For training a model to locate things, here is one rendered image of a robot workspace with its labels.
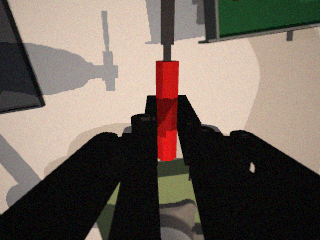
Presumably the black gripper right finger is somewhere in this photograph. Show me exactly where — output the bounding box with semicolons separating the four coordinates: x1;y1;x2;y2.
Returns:
177;95;320;240

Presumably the grey tool chest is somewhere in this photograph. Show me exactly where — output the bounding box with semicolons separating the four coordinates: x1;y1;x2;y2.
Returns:
198;0;320;44

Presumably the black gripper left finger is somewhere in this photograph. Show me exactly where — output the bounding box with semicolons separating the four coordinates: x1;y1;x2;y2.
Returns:
0;95;162;240

